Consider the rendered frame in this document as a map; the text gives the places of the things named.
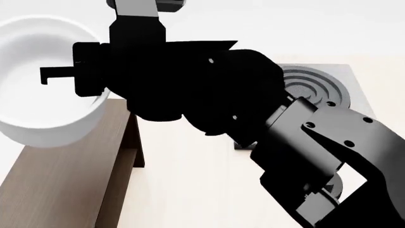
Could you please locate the grey stove burner plate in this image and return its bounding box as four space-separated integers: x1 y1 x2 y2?
233 63 378 151

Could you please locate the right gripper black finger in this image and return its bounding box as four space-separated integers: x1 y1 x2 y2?
40 66 77 86

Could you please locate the white bowl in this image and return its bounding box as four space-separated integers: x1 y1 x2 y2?
0 14 111 148

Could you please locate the brown wooden cabinet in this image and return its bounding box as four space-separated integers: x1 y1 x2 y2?
0 98 146 228

